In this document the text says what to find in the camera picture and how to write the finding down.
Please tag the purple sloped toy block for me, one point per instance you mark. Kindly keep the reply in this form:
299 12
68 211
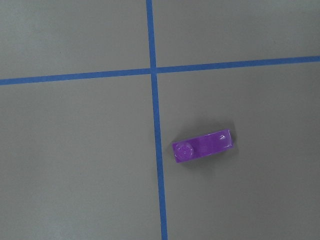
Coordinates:
202 146

